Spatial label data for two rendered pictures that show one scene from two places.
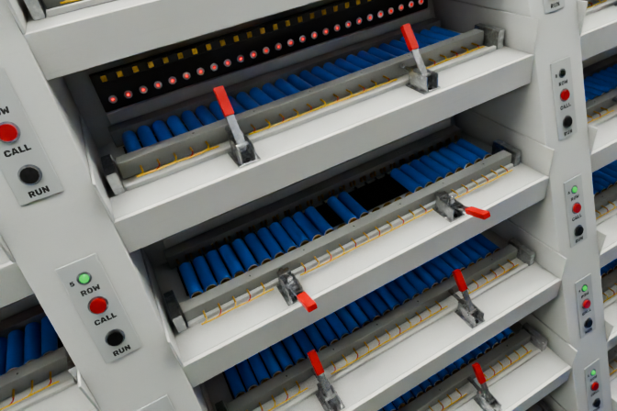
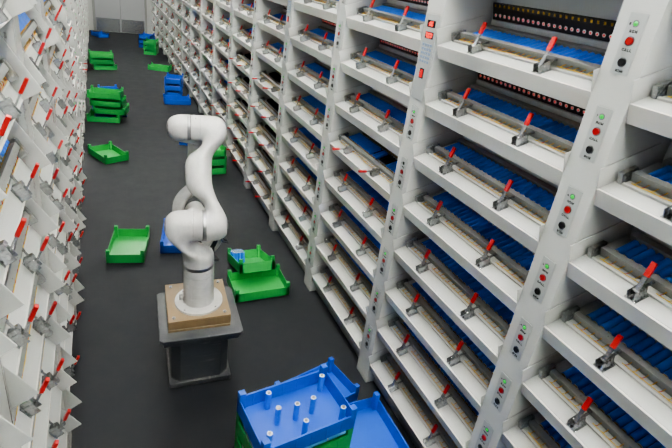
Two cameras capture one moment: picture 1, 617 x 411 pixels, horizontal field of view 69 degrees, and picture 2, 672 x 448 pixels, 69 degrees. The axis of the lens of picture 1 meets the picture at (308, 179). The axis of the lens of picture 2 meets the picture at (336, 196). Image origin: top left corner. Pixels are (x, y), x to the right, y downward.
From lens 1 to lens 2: 2.10 m
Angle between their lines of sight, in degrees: 75
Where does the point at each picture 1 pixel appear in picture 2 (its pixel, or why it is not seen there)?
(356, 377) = (349, 194)
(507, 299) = (374, 224)
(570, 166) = (396, 200)
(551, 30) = (406, 145)
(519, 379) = (370, 262)
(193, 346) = (334, 142)
